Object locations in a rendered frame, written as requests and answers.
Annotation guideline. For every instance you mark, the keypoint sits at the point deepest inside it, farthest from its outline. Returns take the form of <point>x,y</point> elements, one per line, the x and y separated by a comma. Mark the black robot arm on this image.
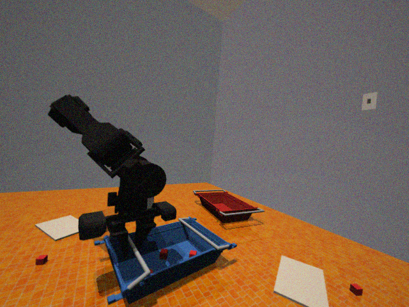
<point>110,146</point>

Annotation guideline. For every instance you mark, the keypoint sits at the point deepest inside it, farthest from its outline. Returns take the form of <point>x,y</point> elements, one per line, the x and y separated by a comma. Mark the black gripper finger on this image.
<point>123,240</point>
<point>141,232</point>

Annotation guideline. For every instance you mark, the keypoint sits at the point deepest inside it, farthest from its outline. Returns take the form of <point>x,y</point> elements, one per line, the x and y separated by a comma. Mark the blue plastic tray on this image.
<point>175,237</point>

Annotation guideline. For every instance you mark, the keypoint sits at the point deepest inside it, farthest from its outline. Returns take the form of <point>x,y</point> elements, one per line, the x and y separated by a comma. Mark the beige flat square slab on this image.
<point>59,228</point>
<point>301,283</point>

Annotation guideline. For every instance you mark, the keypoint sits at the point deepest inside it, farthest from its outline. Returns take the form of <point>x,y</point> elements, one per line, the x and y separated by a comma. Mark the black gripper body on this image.
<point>131,207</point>

